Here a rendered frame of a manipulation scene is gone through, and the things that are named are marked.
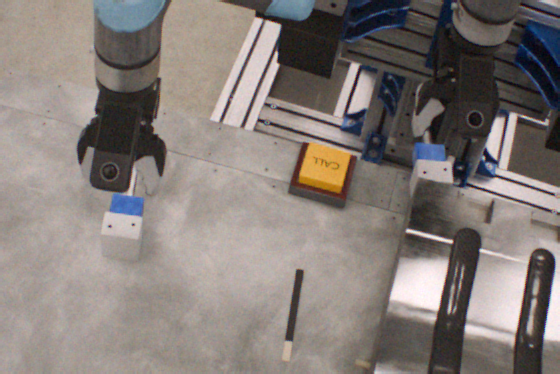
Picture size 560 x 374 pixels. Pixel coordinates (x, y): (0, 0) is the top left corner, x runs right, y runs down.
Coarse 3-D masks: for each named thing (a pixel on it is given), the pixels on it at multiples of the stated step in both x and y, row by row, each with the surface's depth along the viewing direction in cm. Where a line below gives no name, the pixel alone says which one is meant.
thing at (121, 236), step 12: (132, 180) 162; (132, 192) 161; (120, 204) 158; (132, 204) 159; (108, 216) 156; (120, 216) 156; (132, 216) 156; (108, 228) 155; (120, 228) 155; (132, 228) 155; (108, 240) 155; (120, 240) 155; (132, 240) 154; (108, 252) 157; (120, 252) 157; (132, 252) 157
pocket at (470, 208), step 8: (456, 200) 161; (464, 200) 161; (472, 200) 161; (480, 200) 161; (456, 208) 161; (464, 208) 161; (472, 208) 162; (480, 208) 161; (488, 208) 161; (464, 216) 161; (472, 216) 161; (480, 216) 161; (488, 216) 161
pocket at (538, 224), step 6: (534, 216) 160; (534, 222) 161; (540, 222) 160; (546, 222) 160; (552, 222) 160; (558, 222) 160; (534, 228) 161; (540, 228) 161; (546, 228) 161; (552, 228) 161; (558, 228) 160; (534, 234) 160; (540, 234) 160; (546, 234) 160; (552, 234) 160; (558, 234) 161; (552, 240) 160; (558, 240) 160
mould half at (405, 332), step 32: (416, 192) 159; (448, 192) 159; (416, 224) 156; (448, 224) 156; (480, 224) 157; (512, 224) 157; (416, 256) 153; (448, 256) 154; (480, 256) 154; (512, 256) 154; (416, 288) 151; (480, 288) 152; (512, 288) 152; (384, 320) 147; (416, 320) 148; (480, 320) 149; (512, 320) 149; (384, 352) 140; (416, 352) 142; (480, 352) 144; (512, 352) 146; (544, 352) 147
